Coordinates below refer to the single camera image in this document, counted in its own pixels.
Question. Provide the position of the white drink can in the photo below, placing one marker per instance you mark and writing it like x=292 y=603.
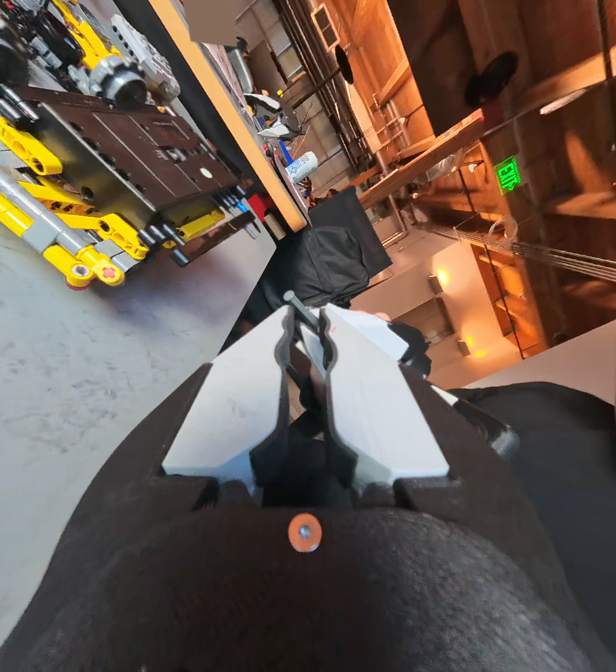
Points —
x=301 y=167

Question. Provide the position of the grey desk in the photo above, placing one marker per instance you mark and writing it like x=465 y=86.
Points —
x=50 y=367

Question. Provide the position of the wooden table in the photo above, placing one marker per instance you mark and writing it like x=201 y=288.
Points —
x=224 y=105

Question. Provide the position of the small black pin connector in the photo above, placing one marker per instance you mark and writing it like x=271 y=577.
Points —
x=300 y=309

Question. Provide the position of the grey motor block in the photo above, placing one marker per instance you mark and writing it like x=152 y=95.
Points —
x=145 y=57

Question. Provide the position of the pile of yellow beams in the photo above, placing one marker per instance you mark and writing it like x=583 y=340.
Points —
x=90 y=31

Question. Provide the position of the black chair backrest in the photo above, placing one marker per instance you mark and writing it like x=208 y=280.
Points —
x=355 y=225

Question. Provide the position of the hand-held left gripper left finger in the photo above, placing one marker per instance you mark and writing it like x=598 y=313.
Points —
x=224 y=414

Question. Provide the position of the yellow toy vehicle model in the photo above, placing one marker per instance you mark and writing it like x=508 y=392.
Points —
x=118 y=152

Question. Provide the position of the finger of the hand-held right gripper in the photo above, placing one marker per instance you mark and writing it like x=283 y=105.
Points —
x=384 y=338
x=313 y=354

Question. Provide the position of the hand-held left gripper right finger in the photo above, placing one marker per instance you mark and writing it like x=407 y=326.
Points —
x=386 y=420

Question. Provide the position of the green exit sign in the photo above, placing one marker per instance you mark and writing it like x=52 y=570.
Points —
x=507 y=176

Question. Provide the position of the white black tool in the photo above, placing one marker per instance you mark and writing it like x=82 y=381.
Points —
x=271 y=113

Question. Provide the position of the person's right hand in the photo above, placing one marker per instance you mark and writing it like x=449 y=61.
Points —
x=383 y=316

